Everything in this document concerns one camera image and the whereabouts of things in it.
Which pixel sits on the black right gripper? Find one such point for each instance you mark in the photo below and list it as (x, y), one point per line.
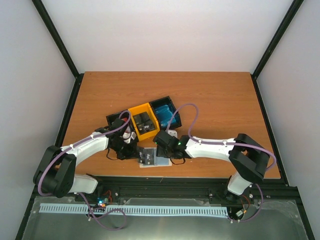
(160, 152)

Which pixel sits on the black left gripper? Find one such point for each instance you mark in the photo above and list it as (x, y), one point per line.
(131, 154)

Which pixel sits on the black vip card stack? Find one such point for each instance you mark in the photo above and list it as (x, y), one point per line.
(143, 123)

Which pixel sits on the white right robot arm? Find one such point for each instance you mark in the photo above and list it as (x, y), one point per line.
(249, 159)

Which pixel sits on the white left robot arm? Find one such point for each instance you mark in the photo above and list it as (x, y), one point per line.
(56, 172)

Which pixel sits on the blue card stack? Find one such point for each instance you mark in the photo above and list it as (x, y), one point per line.
(163, 114)

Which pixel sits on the black bin with red cards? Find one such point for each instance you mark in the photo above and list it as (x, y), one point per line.
(117, 120)

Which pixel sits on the black bin with blue cards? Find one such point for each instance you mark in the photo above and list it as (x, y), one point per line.
(176, 121)

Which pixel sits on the yellow plastic bin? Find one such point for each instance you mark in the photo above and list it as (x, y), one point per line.
(139, 109)

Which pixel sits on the black aluminium table frame rail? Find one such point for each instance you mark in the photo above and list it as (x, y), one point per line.
(209, 190)

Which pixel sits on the light blue slotted cable duct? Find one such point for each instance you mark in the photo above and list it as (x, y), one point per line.
(137, 210)

